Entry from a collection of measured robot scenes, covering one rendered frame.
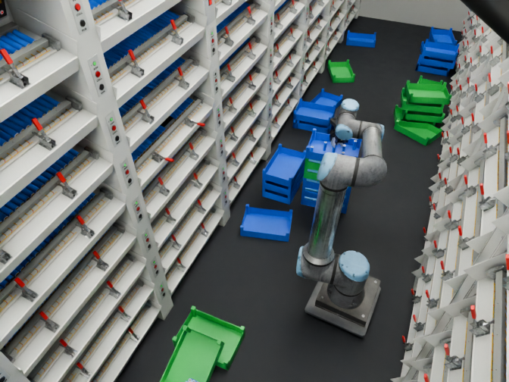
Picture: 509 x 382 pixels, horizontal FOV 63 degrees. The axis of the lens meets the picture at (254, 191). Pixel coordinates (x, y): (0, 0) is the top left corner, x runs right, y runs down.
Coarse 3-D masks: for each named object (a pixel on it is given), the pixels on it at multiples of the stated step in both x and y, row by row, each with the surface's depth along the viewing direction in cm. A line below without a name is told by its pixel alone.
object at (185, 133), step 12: (192, 96) 202; (204, 96) 199; (204, 108) 199; (192, 120) 193; (204, 120) 199; (180, 132) 186; (192, 132) 192; (168, 144) 180; (180, 144) 183; (168, 156) 176; (144, 168) 168; (156, 168) 170; (144, 180) 165
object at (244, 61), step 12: (252, 36) 247; (264, 36) 244; (240, 48) 235; (252, 48) 242; (264, 48) 245; (228, 60) 225; (240, 60) 230; (252, 60) 235; (228, 72) 222; (240, 72) 225; (228, 84) 215
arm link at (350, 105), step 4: (344, 100) 217; (348, 100) 217; (352, 100) 217; (344, 104) 216; (348, 104) 215; (352, 104) 216; (356, 104) 216; (340, 108) 219; (344, 108) 215; (348, 108) 214; (352, 108) 214; (356, 108) 214; (340, 112) 217; (352, 112) 214; (356, 112) 217
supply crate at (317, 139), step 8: (312, 136) 259; (320, 136) 260; (328, 136) 258; (312, 144) 258; (320, 144) 258; (328, 144) 258; (344, 144) 258; (352, 144) 256; (360, 144) 249; (312, 152) 245; (320, 152) 252; (336, 152) 252; (352, 152) 252; (320, 160) 247
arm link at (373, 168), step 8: (360, 128) 209; (368, 128) 205; (376, 128) 204; (360, 136) 211; (368, 136) 193; (376, 136) 193; (368, 144) 183; (376, 144) 183; (368, 152) 174; (376, 152) 173; (360, 160) 160; (368, 160) 160; (376, 160) 162; (384, 160) 166; (360, 168) 157; (368, 168) 158; (376, 168) 159; (384, 168) 162; (360, 176) 158; (368, 176) 158; (376, 176) 160; (384, 176) 164; (360, 184) 160; (368, 184) 160
